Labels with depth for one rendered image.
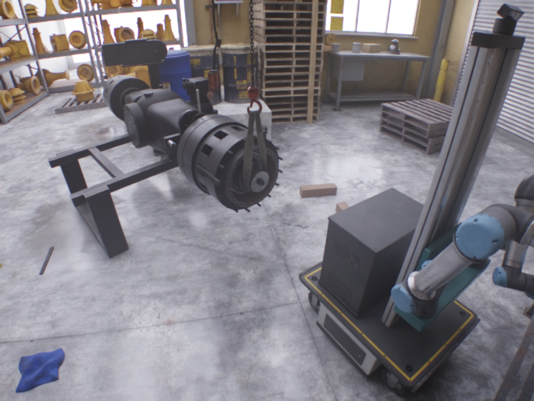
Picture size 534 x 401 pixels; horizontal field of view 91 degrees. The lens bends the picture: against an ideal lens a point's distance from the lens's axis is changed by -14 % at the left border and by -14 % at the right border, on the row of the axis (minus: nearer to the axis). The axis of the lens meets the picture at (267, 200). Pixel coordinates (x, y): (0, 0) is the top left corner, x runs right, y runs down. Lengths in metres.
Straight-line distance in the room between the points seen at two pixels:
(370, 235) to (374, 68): 6.11
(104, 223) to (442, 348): 2.49
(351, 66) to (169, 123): 4.51
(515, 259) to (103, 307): 2.46
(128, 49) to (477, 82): 3.77
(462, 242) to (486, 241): 0.07
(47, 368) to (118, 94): 2.98
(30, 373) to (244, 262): 1.66
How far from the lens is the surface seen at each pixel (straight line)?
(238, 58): 4.91
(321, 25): 5.44
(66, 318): 2.58
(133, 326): 2.32
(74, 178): 3.62
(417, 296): 1.20
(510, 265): 1.43
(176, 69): 4.48
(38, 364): 2.42
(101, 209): 2.61
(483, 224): 0.94
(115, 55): 4.27
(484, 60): 1.16
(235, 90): 5.01
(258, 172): 1.85
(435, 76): 8.21
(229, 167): 1.80
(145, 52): 4.20
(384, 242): 1.54
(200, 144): 2.01
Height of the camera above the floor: 1.80
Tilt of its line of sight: 34 degrees down
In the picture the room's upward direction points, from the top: straight up
